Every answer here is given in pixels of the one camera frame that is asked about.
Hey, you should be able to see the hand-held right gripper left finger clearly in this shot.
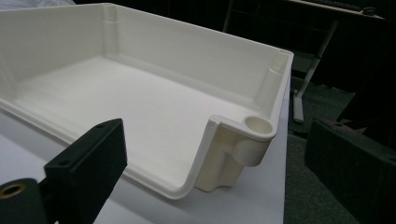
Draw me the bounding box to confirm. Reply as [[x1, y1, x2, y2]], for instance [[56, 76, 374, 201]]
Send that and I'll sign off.
[[43, 118, 128, 224]]

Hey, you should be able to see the cream plastic storage tray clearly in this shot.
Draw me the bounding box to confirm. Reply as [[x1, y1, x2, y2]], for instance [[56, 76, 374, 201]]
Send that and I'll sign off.
[[0, 3, 294, 201]]

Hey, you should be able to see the dark desk with light edge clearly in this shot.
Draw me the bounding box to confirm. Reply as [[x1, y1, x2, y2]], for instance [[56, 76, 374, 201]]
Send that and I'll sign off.
[[222, 0, 387, 34]]

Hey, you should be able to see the clear plastic bag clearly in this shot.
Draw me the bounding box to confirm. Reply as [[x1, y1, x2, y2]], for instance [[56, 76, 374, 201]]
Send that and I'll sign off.
[[0, 0, 77, 11]]

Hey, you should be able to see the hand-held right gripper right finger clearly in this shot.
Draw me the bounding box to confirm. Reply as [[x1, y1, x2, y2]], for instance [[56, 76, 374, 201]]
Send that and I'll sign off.
[[304, 118, 396, 224]]

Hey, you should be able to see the grey metal desk leg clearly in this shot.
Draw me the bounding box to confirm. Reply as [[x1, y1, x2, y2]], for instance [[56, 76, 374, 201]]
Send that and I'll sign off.
[[292, 20, 339, 124]]

